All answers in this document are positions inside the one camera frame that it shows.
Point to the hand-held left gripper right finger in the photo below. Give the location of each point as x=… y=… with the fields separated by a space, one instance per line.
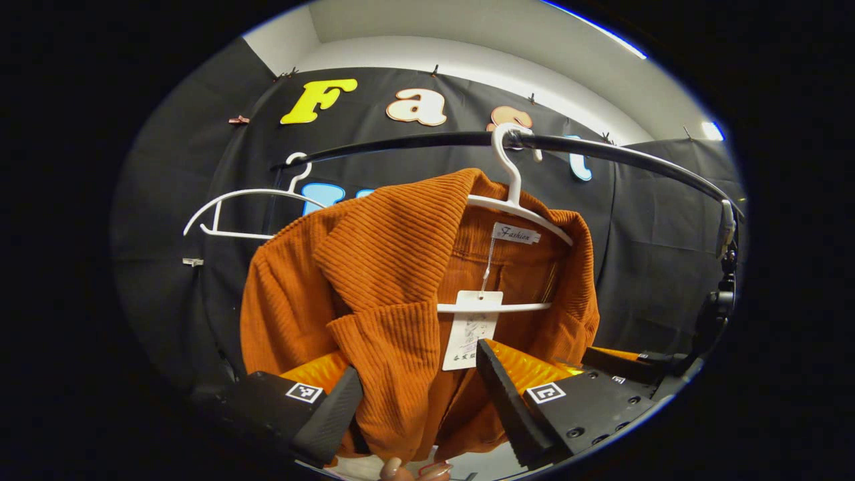
x=511 y=407

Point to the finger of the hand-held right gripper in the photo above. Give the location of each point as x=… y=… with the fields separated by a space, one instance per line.
x=621 y=366

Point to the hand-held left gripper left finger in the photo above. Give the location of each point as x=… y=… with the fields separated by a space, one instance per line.
x=330 y=417

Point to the white plastic clothes hanger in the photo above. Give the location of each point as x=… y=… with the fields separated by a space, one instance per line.
x=267 y=191
x=513 y=180

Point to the black backdrop cloth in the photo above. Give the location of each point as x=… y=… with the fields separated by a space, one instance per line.
x=661 y=267

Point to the copper clip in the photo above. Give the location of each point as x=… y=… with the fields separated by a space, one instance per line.
x=238 y=120

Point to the black clothes rail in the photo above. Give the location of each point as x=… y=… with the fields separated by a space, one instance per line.
x=634 y=155

